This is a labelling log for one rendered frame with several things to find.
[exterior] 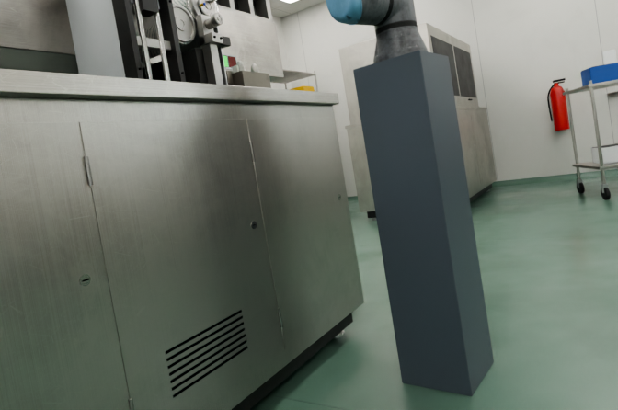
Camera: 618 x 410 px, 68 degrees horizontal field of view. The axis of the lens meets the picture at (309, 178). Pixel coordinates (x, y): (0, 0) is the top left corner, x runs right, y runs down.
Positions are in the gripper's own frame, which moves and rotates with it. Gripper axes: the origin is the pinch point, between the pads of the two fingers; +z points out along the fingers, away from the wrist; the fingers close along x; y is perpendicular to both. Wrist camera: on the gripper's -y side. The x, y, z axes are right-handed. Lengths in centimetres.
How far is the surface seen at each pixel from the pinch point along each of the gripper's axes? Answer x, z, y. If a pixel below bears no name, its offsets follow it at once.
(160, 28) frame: 33.6, 20.1, -18.9
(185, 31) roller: 12.0, 26.2, -6.4
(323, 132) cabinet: -20, 31, -54
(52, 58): 39, 53, 12
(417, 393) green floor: 10, 53, -133
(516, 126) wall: -448, 36, -64
